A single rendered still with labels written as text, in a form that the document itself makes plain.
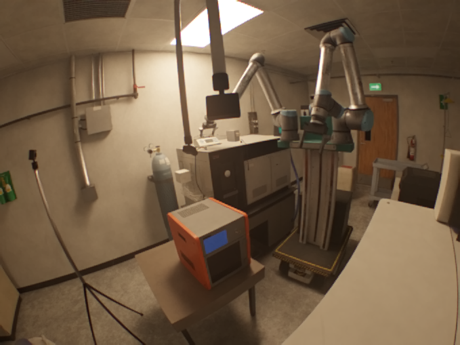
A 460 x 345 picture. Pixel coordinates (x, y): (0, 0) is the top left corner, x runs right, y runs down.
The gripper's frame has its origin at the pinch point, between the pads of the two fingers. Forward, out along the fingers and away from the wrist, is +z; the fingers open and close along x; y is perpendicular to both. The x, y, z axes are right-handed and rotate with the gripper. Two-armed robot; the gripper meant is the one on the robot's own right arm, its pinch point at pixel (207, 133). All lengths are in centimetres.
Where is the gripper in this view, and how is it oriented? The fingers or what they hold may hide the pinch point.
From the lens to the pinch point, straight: 191.5
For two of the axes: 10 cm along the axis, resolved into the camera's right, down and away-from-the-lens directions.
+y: 5.0, 7.1, -5.0
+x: 8.3, -2.3, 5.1
